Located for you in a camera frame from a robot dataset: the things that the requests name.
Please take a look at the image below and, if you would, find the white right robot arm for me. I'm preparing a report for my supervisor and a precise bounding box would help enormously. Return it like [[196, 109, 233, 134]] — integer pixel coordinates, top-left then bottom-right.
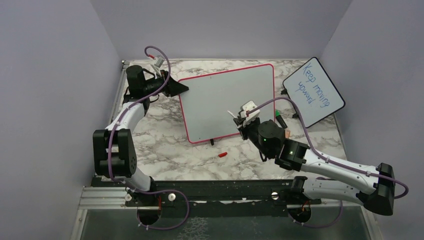
[[233, 117, 396, 216]]

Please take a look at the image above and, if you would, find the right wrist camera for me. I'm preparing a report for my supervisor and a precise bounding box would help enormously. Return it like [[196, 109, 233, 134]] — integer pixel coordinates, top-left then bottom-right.
[[238, 100, 261, 127]]

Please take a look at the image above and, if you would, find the pink framed whiteboard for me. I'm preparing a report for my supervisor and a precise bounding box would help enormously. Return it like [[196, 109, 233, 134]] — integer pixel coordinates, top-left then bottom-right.
[[179, 63, 275, 144]]

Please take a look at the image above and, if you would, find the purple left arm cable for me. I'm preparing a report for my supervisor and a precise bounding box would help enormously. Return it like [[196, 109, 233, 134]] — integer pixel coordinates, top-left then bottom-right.
[[107, 45, 191, 232]]

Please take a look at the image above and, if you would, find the black framed written whiteboard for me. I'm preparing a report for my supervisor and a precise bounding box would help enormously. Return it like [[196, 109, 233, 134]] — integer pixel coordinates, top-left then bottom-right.
[[282, 57, 346, 128]]

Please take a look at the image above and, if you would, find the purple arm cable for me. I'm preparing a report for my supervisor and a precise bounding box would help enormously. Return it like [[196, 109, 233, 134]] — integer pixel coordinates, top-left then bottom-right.
[[107, 45, 191, 232], [246, 96, 410, 229]]

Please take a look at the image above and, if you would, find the green capped black marker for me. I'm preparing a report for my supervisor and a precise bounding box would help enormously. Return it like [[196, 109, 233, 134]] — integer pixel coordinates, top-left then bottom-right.
[[275, 110, 288, 129]]

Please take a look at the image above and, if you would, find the red white marker pen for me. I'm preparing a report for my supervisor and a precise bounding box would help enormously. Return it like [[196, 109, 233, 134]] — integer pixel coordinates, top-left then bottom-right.
[[227, 110, 238, 119]]

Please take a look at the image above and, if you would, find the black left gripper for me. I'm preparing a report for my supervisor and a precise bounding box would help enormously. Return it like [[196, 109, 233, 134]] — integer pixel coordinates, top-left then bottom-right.
[[142, 69, 189, 97]]

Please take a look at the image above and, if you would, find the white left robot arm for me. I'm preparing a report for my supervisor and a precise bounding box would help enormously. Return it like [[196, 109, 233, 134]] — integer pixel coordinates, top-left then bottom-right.
[[92, 65, 189, 206]]

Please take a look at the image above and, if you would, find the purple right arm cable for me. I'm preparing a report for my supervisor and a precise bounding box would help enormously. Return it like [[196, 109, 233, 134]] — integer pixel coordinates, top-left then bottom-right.
[[246, 96, 410, 229]]

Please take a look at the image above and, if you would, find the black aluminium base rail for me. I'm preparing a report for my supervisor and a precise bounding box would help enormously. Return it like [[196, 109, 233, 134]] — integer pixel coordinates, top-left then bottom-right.
[[70, 178, 382, 240]]

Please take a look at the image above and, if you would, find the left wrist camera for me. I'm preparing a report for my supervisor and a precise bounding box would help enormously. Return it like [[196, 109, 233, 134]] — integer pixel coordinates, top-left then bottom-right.
[[150, 55, 165, 78]]

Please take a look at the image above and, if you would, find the red marker cap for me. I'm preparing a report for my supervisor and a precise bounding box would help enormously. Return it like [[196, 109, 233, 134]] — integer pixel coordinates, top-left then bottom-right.
[[218, 152, 228, 158]]

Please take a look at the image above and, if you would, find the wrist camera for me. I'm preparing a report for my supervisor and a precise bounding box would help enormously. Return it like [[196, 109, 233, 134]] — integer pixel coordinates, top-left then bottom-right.
[[238, 100, 261, 127], [150, 55, 165, 78]]

